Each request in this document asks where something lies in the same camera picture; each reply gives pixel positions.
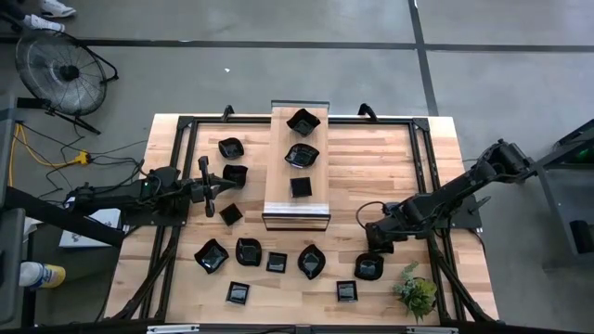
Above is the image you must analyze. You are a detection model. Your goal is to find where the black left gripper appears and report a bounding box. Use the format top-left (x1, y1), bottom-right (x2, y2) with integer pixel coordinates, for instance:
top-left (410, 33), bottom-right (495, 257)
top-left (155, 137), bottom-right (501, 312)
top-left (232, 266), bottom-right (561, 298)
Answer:
top-left (189, 156), bottom-right (242, 219)

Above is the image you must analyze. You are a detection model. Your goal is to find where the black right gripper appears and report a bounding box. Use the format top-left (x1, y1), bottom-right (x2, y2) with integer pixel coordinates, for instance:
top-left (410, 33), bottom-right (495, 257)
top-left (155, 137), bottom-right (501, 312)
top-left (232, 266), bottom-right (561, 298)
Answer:
top-left (365, 211), bottom-right (412, 255)

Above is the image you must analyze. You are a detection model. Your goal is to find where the black rounded square mini plate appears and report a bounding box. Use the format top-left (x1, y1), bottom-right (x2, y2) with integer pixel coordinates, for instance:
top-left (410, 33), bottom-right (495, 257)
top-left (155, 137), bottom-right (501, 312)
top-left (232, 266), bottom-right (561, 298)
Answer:
top-left (354, 252), bottom-right (385, 281)
top-left (222, 163), bottom-right (250, 190)
top-left (234, 237), bottom-right (264, 268)

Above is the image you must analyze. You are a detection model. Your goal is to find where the black leaf-shaped mini plate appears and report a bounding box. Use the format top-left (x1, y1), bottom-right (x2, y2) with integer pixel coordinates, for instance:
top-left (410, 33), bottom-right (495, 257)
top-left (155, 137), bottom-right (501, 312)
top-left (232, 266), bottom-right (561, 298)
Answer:
top-left (283, 142), bottom-right (321, 170)
top-left (217, 136), bottom-right (246, 161)
top-left (296, 243), bottom-right (328, 281)

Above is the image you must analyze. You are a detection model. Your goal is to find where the black wavy-edged mini plate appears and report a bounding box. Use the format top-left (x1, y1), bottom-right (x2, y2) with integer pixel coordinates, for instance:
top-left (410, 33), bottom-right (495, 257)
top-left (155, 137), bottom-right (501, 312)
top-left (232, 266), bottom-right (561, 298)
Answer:
top-left (285, 107), bottom-right (323, 137)
top-left (193, 238), bottom-right (230, 276)

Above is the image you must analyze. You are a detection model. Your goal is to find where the small green potted plant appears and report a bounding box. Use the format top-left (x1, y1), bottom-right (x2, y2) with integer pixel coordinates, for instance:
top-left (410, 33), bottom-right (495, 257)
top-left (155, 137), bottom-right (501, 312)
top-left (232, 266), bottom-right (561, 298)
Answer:
top-left (393, 262), bottom-right (438, 325)

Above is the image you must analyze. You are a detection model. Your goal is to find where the white cardboard box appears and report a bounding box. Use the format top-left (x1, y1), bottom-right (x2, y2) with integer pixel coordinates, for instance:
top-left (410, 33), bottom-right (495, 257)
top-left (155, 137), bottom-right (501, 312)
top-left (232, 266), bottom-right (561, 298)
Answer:
top-left (58, 207), bottom-right (123, 250)

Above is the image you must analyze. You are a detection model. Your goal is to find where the black metal beam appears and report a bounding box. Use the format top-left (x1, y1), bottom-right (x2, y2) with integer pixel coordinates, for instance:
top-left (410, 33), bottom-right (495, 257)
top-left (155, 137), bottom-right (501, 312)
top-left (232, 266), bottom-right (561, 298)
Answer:
top-left (0, 185), bottom-right (126, 249)

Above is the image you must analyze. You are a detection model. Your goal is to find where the black floor fan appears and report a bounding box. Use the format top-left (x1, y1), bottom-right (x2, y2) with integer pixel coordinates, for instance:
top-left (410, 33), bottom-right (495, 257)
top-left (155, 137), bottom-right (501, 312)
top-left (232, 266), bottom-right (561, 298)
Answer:
top-left (13, 27), bottom-right (121, 136)

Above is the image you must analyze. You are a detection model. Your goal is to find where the black box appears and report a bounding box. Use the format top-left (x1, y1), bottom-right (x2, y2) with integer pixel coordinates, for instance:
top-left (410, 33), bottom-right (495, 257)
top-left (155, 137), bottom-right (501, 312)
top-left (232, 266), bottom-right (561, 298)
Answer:
top-left (569, 219), bottom-right (594, 255)

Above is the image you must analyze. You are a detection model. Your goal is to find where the white yellow wipes canister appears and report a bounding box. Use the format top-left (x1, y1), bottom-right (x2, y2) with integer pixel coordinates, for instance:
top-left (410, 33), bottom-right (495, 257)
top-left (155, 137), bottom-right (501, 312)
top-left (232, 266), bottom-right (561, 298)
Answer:
top-left (18, 261), bottom-right (68, 290)

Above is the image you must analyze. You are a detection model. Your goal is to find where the grey equipment cabinet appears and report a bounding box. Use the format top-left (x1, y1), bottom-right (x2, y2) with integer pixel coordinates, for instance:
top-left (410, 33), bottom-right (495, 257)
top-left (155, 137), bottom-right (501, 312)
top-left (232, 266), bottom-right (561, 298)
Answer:
top-left (0, 92), bottom-right (18, 205)

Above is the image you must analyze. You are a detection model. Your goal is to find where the person's white shoe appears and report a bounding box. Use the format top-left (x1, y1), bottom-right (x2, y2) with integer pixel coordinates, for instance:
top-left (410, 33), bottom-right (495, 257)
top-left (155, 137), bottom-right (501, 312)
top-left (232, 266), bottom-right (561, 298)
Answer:
top-left (37, 0), bottom-right (78, 19)
top-left (21, 13), bottom-right (67, 34)

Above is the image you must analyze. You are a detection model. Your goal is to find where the person's leg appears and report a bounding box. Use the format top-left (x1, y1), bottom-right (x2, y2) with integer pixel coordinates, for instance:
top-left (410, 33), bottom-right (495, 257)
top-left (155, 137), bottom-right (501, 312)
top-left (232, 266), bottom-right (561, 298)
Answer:
top-left (0, 0), bottom-right (33, 32)

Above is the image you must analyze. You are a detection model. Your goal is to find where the wooden shelf with black frame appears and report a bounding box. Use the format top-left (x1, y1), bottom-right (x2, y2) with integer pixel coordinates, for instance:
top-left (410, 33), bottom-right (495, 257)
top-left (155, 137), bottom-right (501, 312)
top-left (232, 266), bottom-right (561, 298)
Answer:
top-left (261, 99), bottom-right (332, 232)

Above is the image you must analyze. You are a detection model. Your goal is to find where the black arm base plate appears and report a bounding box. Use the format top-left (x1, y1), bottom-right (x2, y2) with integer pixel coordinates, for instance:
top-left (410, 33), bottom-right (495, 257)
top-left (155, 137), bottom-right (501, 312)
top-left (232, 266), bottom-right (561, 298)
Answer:
top-left (121, 192), bottom-right (192, 228)
top-left (415, 192), bottom-right (492, 232)

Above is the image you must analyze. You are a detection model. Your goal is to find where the silver metal bracket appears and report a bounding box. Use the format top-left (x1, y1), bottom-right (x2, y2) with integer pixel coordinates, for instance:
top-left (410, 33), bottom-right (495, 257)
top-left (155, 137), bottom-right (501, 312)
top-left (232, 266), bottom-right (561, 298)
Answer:
top-left (406, 326), bottom-right (459, 334)
top-left (146, 324), bottom-right (200, 334)

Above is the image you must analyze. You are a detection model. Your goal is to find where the black power cable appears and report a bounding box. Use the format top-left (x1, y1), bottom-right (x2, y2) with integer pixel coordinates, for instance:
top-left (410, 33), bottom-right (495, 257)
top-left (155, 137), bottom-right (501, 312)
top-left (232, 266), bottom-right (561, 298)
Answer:
top-left (18, 121), bottom-right (149, 205)

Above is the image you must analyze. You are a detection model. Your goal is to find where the grey neighbouring workstation frame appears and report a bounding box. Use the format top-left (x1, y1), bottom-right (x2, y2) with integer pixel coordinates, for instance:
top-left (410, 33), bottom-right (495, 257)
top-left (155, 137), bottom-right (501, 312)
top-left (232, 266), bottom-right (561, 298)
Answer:
top-left (511, 118), bottom-right (594, 270)

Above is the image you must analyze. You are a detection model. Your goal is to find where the yellow extension cord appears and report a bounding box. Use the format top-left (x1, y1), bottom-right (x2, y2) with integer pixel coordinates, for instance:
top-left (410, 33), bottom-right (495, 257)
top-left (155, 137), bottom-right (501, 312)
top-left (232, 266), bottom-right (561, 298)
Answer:
top-left (6, 122), bottom-right (93, 187)

